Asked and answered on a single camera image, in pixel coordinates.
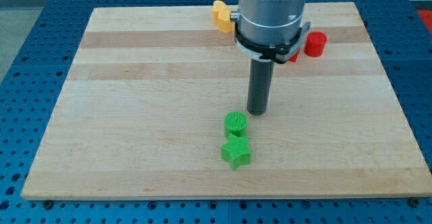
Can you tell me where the green star block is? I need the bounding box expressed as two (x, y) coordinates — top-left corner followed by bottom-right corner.
(221, 134), (251, 171)

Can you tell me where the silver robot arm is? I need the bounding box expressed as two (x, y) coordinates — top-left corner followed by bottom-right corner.
(237, 0), (306, 46)

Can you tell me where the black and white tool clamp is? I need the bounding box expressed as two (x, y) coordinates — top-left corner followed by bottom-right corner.
(234, 22), (311, 64)

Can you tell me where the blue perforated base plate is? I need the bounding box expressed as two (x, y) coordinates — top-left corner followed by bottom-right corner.
(1, 0), (431, 223)

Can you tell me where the green cylinder block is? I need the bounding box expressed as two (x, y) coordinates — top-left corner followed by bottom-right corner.
(224, 111), (248, 138)

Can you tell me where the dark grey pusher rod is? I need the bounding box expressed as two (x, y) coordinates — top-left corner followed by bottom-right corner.
(247, 59), (274, 115)

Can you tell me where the wooden board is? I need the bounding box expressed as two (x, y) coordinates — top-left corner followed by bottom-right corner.
(21, 2), (431, 200)

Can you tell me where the red cylinder block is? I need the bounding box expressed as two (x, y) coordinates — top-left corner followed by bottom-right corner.
(304, 31), (327, 57)

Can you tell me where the yellow heart block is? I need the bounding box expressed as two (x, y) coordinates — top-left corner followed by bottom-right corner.
(211, 0), (227, 25)

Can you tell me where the red star block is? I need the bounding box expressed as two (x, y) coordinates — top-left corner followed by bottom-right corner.
(289, 51), (300, 63)

